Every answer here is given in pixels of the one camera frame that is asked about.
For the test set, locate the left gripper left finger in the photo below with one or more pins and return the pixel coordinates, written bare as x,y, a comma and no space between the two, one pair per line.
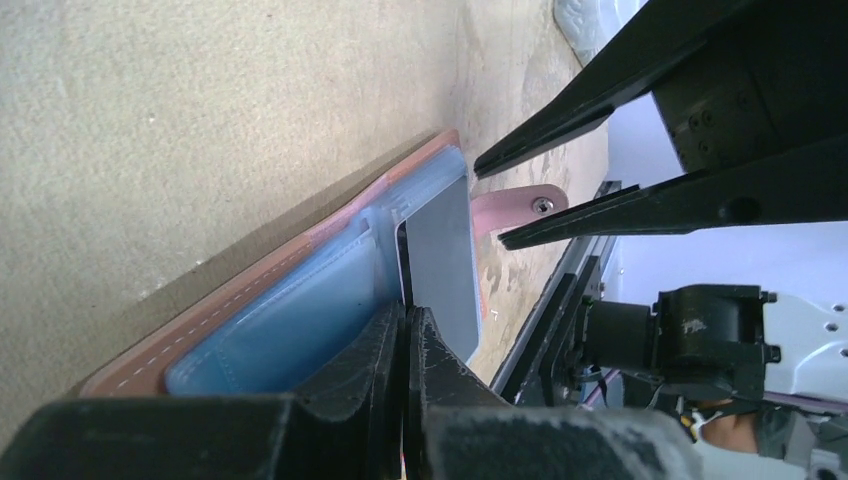
342,423

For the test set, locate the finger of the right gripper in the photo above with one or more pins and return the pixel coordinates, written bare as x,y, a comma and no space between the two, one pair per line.
803,185
660,37

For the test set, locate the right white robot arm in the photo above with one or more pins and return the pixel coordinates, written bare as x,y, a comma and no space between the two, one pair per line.
727,350

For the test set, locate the brown card holder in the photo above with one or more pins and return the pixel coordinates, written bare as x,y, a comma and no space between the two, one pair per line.
276,323

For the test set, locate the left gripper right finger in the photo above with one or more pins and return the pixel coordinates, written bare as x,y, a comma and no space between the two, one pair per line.
456,427

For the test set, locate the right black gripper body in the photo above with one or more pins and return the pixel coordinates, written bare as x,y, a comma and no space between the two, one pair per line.
773,81

